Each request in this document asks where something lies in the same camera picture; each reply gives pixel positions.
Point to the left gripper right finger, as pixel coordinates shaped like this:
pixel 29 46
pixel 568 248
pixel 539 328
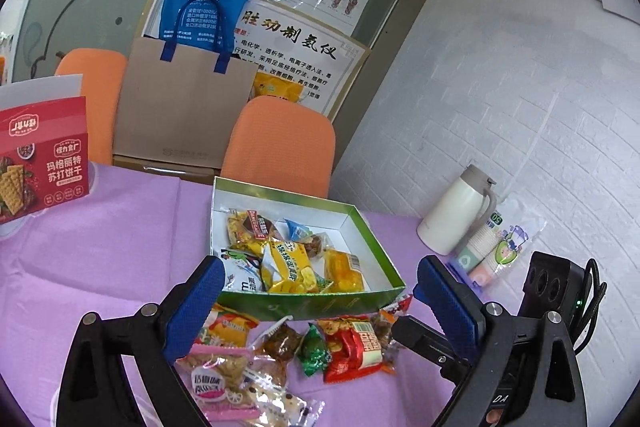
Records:
pixel 522 368

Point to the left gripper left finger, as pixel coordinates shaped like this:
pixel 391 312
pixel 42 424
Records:
pixel 95 389

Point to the pink white snack packet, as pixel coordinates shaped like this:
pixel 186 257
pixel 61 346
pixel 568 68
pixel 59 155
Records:
pixel 214 376

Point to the red white triangular packet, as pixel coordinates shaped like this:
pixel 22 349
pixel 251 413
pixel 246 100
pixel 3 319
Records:
pixel 400 305

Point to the orange green snack packet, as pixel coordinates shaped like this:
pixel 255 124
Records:
pixel 226 327

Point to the red snack packet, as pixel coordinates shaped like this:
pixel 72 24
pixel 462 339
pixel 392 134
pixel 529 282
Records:
pixel 355 349

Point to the clear cookie packet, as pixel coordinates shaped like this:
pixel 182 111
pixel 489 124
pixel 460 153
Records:
pixel 276 406

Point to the clear brown snack packet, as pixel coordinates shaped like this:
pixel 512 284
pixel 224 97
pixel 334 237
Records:
pixel 280 341

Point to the orange yellow cake packet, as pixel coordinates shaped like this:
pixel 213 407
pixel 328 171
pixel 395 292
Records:
pixel 343 272

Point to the dark green snack packet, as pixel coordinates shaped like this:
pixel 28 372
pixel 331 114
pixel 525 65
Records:
pixel 314 354

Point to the yellow snack packet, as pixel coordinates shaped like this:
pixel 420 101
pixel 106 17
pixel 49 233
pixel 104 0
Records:
pixel 286 269

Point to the clear orange nut packet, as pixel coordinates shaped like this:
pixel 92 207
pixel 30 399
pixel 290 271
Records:
pixel 382 323

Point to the paper cups package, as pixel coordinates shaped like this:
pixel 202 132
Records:
pixel 507 235

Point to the white thermos jug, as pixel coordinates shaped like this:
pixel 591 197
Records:
pixel 462 209

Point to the green white cardboard box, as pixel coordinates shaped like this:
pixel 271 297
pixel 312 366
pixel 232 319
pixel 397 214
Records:
pixel 245 216

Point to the red cracker box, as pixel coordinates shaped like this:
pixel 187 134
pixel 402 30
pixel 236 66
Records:
pixel 44 145

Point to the brown cardboard sheet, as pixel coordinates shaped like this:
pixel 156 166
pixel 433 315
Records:
pixel 179 104

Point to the right orange chair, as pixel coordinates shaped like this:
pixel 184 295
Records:
pixel 280 144

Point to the orange chair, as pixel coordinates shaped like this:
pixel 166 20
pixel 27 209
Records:
pixel 102 72
pixel 280 144

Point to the white chinese text poster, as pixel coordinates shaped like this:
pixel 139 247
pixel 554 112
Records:
pixel 285 43

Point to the left orange chair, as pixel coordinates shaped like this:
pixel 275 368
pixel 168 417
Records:
pixel 102 72

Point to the blue tote bag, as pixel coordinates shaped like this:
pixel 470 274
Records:
pixel 203 24

